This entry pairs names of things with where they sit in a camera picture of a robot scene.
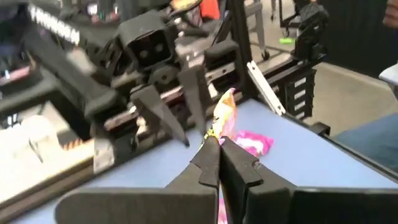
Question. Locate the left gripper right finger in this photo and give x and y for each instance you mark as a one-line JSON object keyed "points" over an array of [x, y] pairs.
{"points": [[280, 205]]}

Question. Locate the silver aluminium rail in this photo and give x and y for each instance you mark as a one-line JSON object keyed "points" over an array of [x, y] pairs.
{"points": [[265, 88]]}

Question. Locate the yellow Sour Patch candy packet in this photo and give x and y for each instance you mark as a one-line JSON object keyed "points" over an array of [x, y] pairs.
{"points": [[224, 115]]}

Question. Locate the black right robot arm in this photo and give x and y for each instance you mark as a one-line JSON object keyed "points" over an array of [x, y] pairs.
{"points": [[56, 56]]}

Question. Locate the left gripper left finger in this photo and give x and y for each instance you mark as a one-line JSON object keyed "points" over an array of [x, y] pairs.
{"points": [[155, 205]]}

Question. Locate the purple Skittles candy packet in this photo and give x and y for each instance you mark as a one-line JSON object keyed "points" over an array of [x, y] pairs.
{"points": [[253, 143]]}

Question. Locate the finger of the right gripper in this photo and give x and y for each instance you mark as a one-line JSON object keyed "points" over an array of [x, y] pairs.
{"points": [[161, 115], [194, 93]]}

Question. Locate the black labelled drawer cabinet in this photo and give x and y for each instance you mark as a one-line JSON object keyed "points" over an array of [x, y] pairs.
{"points": [[298, 93]]}

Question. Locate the black device on stand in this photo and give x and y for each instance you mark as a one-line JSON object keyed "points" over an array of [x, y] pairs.
{"points": [[311, 25]]}

